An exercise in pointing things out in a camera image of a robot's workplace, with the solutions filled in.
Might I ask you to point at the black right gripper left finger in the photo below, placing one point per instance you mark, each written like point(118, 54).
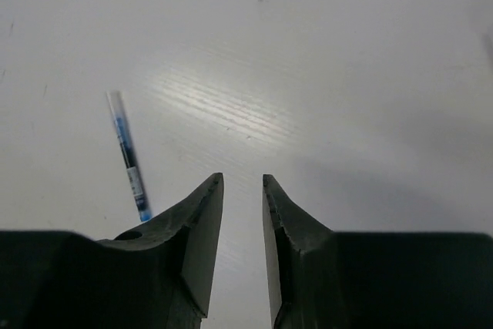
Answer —
point(156, 275)

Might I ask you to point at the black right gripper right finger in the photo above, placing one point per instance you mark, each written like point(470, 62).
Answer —
point(321, 278)

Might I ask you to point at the dark blue pen refill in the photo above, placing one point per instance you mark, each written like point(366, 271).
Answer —
point(121, 125)

